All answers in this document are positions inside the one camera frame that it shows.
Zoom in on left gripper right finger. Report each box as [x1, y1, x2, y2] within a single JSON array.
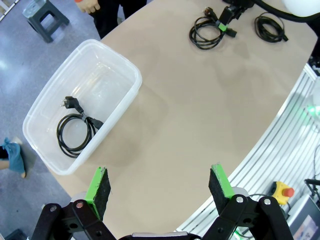
[[202, 163, 293, 240]]

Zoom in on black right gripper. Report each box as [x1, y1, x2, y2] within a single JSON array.
[[216, 0, 255, 32]]

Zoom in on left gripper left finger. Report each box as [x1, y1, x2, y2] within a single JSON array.
[[32, 166, 121, 240]]

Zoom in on black power cable grey strap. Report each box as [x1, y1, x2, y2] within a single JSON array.
[[56, 96, 105, 158]]

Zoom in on person's right hand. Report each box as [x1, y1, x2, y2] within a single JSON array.
[[74, 0, 101, 14]]

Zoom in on yellow emergency stop button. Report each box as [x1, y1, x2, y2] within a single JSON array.
[[271, 181, 296, 206]]

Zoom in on grey monitor box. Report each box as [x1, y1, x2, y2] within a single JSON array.
[[287, 194, 320, 240]]

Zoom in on person in orange hoodie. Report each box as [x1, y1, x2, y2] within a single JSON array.
[[88, 0, 148, 40]]

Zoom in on clear plastic storage box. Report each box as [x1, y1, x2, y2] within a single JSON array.
[[22, 38, 143, 176]]

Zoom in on dark green plastic stool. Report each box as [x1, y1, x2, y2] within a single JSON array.
[[22, 0, 71, 43]]

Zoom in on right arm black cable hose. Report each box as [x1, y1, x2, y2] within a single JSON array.
[[254, 0, 320, 24]]

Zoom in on aluminium frame rail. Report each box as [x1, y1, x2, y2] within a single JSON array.
[[174, 62, 320, 233]]

